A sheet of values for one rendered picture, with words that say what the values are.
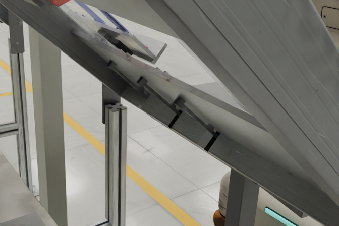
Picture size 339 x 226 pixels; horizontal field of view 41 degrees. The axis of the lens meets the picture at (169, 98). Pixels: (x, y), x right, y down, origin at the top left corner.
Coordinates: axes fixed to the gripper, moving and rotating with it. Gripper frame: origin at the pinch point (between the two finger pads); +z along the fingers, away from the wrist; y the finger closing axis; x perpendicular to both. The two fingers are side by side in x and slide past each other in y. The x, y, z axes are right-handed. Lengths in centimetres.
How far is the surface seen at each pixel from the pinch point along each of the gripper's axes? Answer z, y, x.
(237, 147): 3.0, 27.2, 29.0
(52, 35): 4.5, -8.1, 7.4
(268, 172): 4.2, 34.9, 29.0
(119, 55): 1.8, 10.7, 10.0
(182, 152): 4, -78, 132
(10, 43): 9, -81, 32
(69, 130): 28, -128, 104
